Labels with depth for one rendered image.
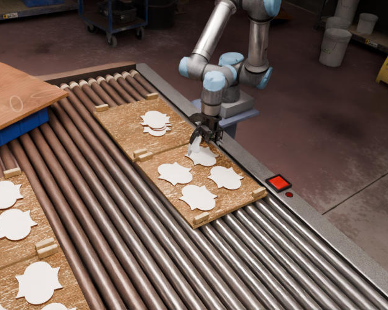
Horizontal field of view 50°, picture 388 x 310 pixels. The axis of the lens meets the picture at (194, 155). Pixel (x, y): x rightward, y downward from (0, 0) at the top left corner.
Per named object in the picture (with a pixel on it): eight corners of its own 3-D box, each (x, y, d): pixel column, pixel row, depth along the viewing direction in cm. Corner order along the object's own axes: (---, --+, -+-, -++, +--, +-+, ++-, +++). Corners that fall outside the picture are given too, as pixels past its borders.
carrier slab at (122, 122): (157, 98, 213) (158, 96, 212) (202, 140, 186) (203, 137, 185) (93, 114, 196) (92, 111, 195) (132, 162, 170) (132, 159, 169)
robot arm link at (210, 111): (198, 99, 156) (215, 94, 160) (196, 109, 159) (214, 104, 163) (209, 108, 152) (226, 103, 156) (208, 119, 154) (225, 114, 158)
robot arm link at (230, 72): (213, 58, 164) (201, 69, 156) (239, 66, 161) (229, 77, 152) (211, 76, 169) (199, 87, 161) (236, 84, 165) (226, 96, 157)
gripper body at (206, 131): (207, 146, 161) (210, 120, 153) (194, 135, 166) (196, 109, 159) (222, 141, 165) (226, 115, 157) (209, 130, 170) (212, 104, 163)
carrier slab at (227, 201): (205, 141, 186) (205, 138, 185) (266, 195, 160) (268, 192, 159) (135, 164, 169) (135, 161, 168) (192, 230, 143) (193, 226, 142)
